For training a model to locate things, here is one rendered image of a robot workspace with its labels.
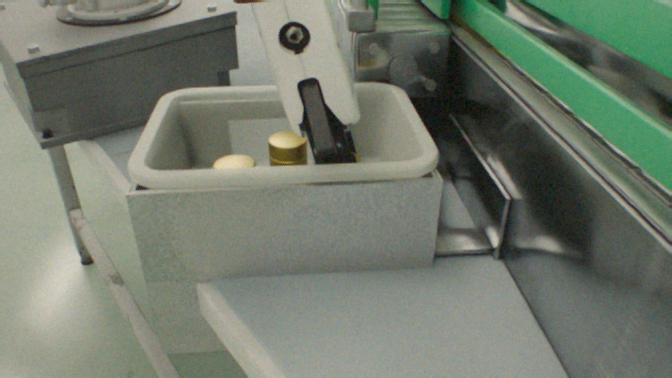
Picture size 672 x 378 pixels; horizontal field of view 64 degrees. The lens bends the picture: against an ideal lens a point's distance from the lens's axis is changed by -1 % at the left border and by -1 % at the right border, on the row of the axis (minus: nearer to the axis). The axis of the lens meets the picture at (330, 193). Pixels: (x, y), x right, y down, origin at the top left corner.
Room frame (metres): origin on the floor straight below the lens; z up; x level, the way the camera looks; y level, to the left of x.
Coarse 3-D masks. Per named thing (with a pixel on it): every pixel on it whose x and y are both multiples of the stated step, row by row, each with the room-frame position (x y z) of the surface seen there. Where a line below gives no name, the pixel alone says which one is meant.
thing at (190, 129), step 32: (192, 96) 0.47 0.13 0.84; (224, 96) 0.48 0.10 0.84; (256, 96) 0.48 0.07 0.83; (384, 96) 0.48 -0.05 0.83; (160, 128) 0.40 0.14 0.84; (192, 128) 0.47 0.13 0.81; (224, 128) 0.47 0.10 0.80; (256, 128) 0.48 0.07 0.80; (288, 128) 0.48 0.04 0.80; (352, 128) 0.48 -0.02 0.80; (384, 128) 0.48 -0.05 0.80; (416, 128) 0.39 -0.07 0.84; (160, 160) 0.38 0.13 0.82; (192, 160) 0.46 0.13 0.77; (256, 160) 0.47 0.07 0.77; (384, 160) 0.47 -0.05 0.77; (416, 160) 0.34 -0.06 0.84
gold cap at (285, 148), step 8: (272, 136) 0.44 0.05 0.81; (280, 136) 0.44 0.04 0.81; (288, 136) 0.44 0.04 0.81; (296, 136) 0.44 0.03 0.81; (272, 144) 0.42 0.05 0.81; (280, 144) 0.42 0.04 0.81; (288, 144) 0.42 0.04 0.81; (296, 144) 0.42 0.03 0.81; (304, 144) 0.42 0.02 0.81; (272, 152) 0.42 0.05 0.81; (280, 152) 0.41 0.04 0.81; (288, 152) 0.41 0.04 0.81; (296, 152) 0.42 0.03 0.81; (304, 152) 0.42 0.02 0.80; (272, 160) 0.42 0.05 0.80; (280, 160) 0.42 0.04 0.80; (288, 160) 0.41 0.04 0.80; (296, 160) 0.42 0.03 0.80; (304, 160) 0.42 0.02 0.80
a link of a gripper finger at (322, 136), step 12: (312, 84) 0.35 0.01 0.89; (312, 96) 0.34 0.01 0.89; (312, 108) 0.34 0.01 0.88; (324, 108) 0.34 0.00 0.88; (312, 120) 0.34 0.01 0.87; (324, 120) 0.33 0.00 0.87; (312, 132) 0.33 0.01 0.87; (324, 132) 0.33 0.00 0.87; (324, 144) 0.33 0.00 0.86; (324, 156) 0.33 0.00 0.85
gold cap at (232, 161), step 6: (228, 156) 0.40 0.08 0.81; (234, 156) 0.40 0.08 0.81; (240, 156) 0.40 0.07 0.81; (246, 156) 0.40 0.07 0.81; (216, 162) 0.39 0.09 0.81; (222, 162) 0.39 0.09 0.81; (228, 162) 0.39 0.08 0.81; (234, 162) 0.39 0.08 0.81; (240, 162) 0.39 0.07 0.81; (246, 162) 0.39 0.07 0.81; (252, 162) 0.39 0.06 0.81; (216, 168) 0.38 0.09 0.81; (222, 168) 0.38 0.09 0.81
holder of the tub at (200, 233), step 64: (448, 128) 0.49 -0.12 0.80; (128, 192) 0.32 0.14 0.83; (192, 192) 0.32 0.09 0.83; (256, 192) 0.32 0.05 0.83; (320, 192) 0.32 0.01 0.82; (384, 192) 0.33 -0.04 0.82; (192, 256) 0.32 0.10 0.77; (256, 256) 0.32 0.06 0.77; (320, 256) 0.32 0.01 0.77; (384, 256) 0.33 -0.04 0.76
